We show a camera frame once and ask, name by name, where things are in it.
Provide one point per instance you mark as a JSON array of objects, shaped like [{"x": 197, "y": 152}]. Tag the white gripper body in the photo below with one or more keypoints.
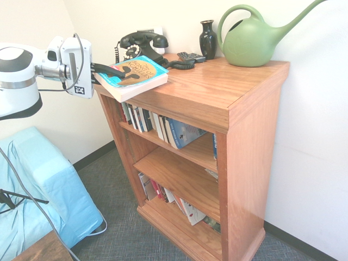
[{"x": 81, "y": 68}]

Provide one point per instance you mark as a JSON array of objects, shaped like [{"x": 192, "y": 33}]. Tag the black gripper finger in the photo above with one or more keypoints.
[
  {"x": 94, "y": 72},
  {"x": 108, "y": 68}
]

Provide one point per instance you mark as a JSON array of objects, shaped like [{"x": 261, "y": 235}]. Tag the teal Song of Achilles book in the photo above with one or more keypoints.
[{"x": 141, "y": 73}]

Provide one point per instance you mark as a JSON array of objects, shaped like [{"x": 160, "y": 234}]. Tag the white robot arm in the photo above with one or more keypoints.
[{"x": 16, "y": 92}]

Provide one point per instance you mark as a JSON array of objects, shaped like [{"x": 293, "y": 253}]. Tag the black rotary telephone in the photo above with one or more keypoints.
[{"x": 146, "y": 49}]

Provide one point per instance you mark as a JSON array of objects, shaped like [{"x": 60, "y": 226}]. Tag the black slim book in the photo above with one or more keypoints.
[
  {"x": 163, "y": 129},
  {"x": 132, "y": 117}
]

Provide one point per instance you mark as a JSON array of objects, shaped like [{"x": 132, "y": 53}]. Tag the white book blue stripes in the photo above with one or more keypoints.
[{"x": 139, "y": 119}]

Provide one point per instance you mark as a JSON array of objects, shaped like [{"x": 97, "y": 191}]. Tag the navy book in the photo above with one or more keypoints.
[{"x": 146, "y": 121}]

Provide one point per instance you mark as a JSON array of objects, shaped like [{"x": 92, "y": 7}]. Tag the large blue sky book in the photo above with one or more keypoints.
[{"x": 185, "y": 133}]

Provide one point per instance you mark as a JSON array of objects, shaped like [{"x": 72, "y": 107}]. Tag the black glossy vase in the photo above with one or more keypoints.
[{"x": 208, "y": 40}]

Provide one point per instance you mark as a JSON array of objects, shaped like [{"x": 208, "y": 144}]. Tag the light blue covered furniture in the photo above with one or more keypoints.
[{"x": 40, "y": 168}]

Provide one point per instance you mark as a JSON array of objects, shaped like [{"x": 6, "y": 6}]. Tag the wooden oak bookshelf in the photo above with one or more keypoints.
[{"x": 217, "y": 81}]

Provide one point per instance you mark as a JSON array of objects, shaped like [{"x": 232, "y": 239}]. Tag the grey cover large book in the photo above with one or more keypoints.
[{"x": 146, "y": 187}]

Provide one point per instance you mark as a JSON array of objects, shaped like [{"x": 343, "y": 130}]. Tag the bright red book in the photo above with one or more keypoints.
[{"x": 156, "y": 189}]

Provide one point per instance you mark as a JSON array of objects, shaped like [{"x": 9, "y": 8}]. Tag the blue book white lettering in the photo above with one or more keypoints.
[{"x": 215, "y": 145}]

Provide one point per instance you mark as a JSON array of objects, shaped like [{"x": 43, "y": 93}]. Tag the black tripod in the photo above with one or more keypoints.
[{"x": 27, "y": 197}]

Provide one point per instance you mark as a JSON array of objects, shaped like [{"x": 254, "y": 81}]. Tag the plain white book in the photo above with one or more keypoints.
[{"x": 169, "y": 195}]

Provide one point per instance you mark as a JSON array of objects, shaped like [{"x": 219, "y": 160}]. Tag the green plastic watering can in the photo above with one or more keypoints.
[{"x": 250, "y": 46}]

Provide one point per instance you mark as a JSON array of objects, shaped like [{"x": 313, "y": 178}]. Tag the grey white magazine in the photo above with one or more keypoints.
[{"x": 212, "y": 174}]

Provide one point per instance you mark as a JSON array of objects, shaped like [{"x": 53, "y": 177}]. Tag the white curved tube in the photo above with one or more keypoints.
[{"x": 105, "y": 227}]

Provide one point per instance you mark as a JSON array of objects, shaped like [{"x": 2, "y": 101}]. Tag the white book red marks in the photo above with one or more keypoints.
[{"x": 193, "y": 212}]

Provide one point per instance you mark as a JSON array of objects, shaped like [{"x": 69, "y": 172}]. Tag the camouflage pattern book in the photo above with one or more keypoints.
[{"x": 213, "y": 225}]

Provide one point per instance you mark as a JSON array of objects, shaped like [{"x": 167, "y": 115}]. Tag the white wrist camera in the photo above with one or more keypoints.
[{"x": 53, "y": 51}]

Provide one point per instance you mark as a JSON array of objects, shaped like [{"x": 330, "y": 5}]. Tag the white wall plate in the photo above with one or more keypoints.
[{"x": 159, "y": 30}]

